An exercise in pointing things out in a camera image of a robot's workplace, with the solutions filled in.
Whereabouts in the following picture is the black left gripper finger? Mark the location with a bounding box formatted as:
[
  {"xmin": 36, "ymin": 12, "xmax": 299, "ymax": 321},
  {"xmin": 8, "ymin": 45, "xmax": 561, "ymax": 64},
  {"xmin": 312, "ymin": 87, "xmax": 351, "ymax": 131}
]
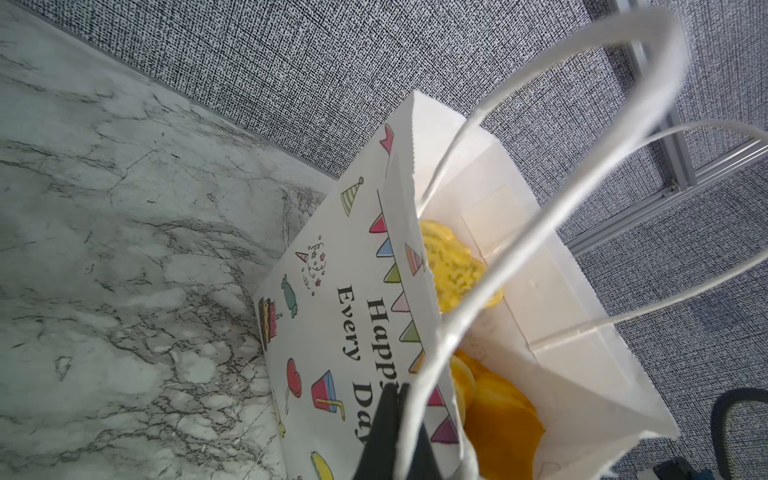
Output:
[{"xmin": 353, "ymin": 383, "xmax": 441, "ymax": 480}]

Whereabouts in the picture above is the yellow striped bun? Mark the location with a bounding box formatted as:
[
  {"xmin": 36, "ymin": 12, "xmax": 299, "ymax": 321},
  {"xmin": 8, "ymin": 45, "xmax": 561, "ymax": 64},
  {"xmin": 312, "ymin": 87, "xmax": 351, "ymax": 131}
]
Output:
[{"xmin": 450, "ymin": 350, "xmax": 545, "ymax": 479}]

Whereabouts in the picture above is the white paper gift bag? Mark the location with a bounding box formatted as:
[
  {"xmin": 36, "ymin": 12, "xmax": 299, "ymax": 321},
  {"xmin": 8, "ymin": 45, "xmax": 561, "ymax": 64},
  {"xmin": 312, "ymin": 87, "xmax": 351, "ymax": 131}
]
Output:
[{"xmin": 253, "ymin": 7, "xmax": 768, "ymax": 480}]

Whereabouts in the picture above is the long striped croissant bread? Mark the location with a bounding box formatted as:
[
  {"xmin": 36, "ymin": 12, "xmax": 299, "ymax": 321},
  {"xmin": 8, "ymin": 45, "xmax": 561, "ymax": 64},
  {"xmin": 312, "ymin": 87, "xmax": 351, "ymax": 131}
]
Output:
[{"xmin": 419, "ymin": 220, "xmax": 487, "ymax": 313}]

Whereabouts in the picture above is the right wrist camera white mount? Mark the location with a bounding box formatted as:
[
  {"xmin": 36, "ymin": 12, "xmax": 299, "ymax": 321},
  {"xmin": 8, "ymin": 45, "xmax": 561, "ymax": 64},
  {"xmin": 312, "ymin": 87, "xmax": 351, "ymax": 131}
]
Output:
[{"xmin": 636, "ymin": 457, "xmax": 722, "ymax": 480}]

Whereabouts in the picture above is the aluminium cage frame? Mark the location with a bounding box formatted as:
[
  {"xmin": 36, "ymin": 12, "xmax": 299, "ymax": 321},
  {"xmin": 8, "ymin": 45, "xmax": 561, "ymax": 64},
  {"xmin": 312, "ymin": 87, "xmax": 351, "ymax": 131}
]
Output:
[{"xmin": 0, "ymin": 0, "xmax": 768, "ymax": 258}]

